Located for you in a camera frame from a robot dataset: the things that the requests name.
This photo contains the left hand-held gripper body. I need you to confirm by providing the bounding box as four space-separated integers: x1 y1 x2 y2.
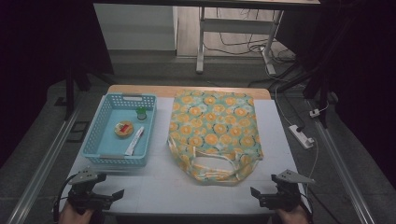
66 167 114 217

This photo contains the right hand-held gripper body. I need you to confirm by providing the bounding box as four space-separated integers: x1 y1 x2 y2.
259 169 316 213

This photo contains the blue plastic basket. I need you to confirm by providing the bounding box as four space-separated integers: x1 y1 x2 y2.
81 92 158 168

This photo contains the white tube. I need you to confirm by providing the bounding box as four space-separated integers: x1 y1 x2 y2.
124 125 146 157

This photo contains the orange round toy food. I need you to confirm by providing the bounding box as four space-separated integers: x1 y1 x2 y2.
113 120 134 138

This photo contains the orange floral cloth bag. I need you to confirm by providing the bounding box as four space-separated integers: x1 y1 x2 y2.
167 89 265 185

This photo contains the small green-capped bottle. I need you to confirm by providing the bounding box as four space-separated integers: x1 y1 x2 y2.
135 106 149 121

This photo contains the person's right hand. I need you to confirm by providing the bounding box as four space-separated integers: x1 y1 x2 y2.
276 204 312 224

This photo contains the person's left hand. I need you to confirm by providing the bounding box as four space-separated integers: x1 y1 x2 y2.
58 207 95 224

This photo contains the white power strip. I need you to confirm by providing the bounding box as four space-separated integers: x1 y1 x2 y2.
288 124 316 150

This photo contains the black floor plate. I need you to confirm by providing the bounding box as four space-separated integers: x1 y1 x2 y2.
66 120 92 144

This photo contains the black metal stand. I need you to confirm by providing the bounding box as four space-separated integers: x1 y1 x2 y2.
64 60 115 121
248 60 339 129

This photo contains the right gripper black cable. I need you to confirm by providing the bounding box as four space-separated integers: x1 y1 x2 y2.
298 190 315 224

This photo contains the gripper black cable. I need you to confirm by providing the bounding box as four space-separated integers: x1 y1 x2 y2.
51 174 78 224
298 190 315 224

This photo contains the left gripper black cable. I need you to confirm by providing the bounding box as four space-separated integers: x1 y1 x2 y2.
51 174 78 224

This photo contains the white power strip cable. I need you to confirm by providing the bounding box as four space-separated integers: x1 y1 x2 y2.
305 137 320 195

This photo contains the aluminium rail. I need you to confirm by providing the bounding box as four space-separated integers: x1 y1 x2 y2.
306 101 378 224
6 104 82 224

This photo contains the tangle of black floor cables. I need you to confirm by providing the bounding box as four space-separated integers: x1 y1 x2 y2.
204 8 297 64

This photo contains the white desk frame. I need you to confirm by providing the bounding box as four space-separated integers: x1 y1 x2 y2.
92 0 321 76

